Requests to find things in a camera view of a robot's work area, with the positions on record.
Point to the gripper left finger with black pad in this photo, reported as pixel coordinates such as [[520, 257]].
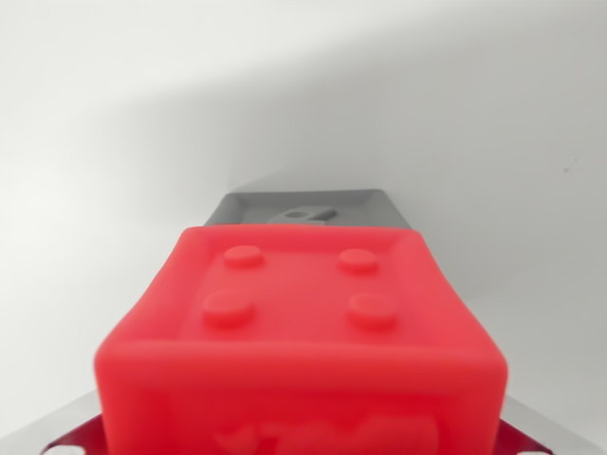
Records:
[[71, 433]]

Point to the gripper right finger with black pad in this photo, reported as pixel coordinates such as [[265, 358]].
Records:
[[526, 433]]

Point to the red studded block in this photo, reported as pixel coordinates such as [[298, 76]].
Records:
[[303, 355]]

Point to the grey soft cube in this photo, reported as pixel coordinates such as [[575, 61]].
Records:
[[256, 208]]

